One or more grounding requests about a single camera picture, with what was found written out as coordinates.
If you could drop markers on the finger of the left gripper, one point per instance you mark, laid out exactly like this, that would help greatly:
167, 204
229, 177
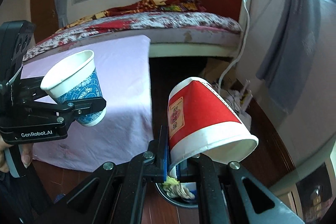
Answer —
31, 89
85, 109

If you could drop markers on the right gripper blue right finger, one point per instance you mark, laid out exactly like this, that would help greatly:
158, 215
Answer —
191, 167

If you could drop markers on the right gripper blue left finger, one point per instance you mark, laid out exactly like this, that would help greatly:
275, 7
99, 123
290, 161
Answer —
156, 158

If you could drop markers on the blue patterned paper cup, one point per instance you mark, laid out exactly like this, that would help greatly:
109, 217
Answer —
73, 78

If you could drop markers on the red white paper cup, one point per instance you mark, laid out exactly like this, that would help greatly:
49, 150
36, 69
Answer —
200, 121

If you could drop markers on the blue round tub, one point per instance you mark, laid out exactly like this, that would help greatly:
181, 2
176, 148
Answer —
191, 186

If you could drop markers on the black plastic trash bucket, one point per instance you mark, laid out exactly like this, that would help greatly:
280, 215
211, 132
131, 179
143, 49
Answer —
178, 202

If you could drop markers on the person's left hand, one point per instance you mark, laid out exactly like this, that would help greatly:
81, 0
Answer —
26, 155

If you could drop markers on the brown wooden door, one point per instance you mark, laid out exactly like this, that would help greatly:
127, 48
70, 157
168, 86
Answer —
44, 16

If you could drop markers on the white wifi router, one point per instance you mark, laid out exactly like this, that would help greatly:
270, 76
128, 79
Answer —
239, 101

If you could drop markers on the cardboard box under bed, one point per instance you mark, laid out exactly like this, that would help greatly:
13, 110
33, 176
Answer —
213, 70

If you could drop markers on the bed with floral sheet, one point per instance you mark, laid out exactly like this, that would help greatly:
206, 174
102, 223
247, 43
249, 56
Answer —
144, 22

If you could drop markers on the grey curtain right window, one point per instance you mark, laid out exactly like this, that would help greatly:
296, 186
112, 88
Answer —
288, 62

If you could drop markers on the red patterned blanket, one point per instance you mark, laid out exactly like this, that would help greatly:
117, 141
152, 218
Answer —
143, 6

